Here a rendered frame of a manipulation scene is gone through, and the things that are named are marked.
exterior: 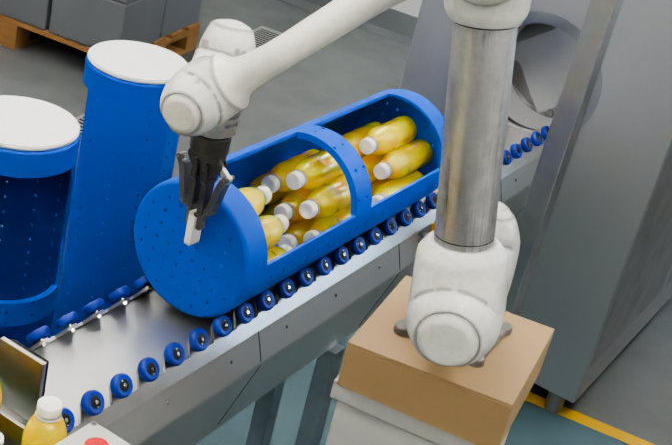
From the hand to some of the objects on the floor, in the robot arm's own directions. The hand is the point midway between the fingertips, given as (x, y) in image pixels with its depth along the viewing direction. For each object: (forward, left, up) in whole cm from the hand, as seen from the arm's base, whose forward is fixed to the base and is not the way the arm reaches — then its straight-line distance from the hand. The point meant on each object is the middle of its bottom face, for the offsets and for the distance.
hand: (194, 226), depth 238 cm
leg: (-5, -64, -117) cm, 133 cm away
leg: (+9, -65, -116) cm, 133 cm away
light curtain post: (-34, -106, -118) cm, 162 cm away
